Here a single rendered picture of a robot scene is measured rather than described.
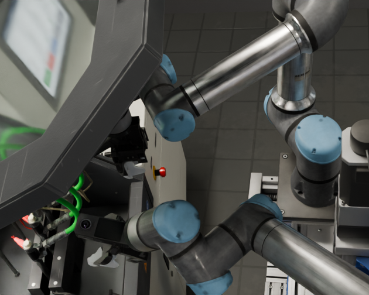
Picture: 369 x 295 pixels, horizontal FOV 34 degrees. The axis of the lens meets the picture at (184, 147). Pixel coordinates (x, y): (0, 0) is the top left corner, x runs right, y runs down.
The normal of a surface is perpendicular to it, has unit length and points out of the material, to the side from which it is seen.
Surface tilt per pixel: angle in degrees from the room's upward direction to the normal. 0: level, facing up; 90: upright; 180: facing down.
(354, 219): 90
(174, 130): 90
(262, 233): 28
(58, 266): 0
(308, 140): 7
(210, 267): 42
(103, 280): 0
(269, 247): 47
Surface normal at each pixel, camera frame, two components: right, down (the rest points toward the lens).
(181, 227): 0.52, -0.27
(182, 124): 0.39, 0.68
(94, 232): 0.04, -0.43
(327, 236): -0.15, -0.62
